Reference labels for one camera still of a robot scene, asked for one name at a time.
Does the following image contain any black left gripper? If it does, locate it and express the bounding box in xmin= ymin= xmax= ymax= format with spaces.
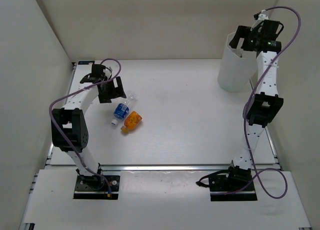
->
xmin=98 ymin=76 xmax=126 ymax=103

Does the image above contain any blue-label clear bottle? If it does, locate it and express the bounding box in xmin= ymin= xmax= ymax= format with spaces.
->
xmin=111 ymin=91 xmax=138 ymax=126

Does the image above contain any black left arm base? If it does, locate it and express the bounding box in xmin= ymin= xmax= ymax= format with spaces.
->
xmin=73 ymin=169 xmax=121 ymax=200

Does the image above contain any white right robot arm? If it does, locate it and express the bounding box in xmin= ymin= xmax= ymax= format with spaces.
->
xmin=224 ymin=20 xmax=284 ymax=190

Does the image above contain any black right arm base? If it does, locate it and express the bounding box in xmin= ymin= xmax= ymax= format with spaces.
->
xmin=196 ymin=164 xmax=258 ymax=202

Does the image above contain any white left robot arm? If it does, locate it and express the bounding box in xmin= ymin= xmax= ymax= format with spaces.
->
xmin=49 ymin=63 xmax=126 ymax=190

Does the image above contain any white translucent bin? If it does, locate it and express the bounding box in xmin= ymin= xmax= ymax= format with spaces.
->
xmin=217 ymin=32 xmax=258 ymax=92

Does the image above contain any orange sea-buckthorn juice bottle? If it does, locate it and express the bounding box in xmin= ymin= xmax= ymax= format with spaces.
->
xmin=120 ymin=111 xmax=142 ymax=134

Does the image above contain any dark label sticker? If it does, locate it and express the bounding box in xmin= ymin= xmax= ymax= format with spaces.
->
xmin=77 ymin=61 xmax=95 ymax=65

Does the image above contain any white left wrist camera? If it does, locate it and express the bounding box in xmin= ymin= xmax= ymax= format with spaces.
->
xmin=104 ymin=67 xmax=113 ymax=79

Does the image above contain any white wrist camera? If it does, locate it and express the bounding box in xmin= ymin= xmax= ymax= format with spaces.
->
xmin=104 ymin=67 xmax=113 ymax=79
xmin=251 ymin=10 xmax=269 ymax=31

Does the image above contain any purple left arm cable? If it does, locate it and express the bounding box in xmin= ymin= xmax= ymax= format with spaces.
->
xmin=48 ymin=59 xmax=123 ymax=197

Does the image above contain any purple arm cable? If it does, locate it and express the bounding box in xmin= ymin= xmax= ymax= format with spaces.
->
xmin=210 ymin=6 xmax=302 ymax=198
xmin=48 ymin=59 xmax=123 ymax=197

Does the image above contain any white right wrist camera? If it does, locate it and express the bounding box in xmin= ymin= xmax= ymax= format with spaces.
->
xmin=251 ymin=10 xmax=269 ymax=31

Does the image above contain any aluminium table edge rail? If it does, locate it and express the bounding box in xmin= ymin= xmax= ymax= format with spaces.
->
xmin=44 ymin=163 xmax=281 ymax=171

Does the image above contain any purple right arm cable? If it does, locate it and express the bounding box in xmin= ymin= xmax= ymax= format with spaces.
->
xmin=210 ymin=6 xmax=302 ymax=198

